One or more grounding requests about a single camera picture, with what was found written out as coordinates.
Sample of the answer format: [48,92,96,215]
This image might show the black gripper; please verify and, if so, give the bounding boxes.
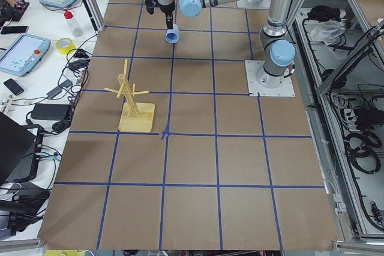
[158,2,175,30]

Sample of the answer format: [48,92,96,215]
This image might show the light blue cup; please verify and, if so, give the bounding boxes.
[165,23,179,44]

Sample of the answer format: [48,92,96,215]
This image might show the wooden cup rack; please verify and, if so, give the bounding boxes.
[104,59,155,132]

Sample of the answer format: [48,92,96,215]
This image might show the clear bottle red cap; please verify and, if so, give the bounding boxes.
[64,10,83,37]

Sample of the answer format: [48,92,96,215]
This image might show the yellow tape roll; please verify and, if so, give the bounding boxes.
[55,38,76,55]

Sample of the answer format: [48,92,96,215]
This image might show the black power adapter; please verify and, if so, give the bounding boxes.
[31,103,70,121]

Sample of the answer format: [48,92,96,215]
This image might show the near teach pendant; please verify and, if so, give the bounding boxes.
[1,33,51,76]

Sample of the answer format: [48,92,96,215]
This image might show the black smartphone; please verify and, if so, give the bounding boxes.
[3,79,24,95]

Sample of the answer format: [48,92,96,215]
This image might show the black laptop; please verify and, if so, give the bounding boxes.
[1,113,43,184]

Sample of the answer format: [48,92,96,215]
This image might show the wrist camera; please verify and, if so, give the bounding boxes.
[145,0,157,15]

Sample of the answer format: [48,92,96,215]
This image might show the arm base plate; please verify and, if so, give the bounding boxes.
[245,60,295,97]

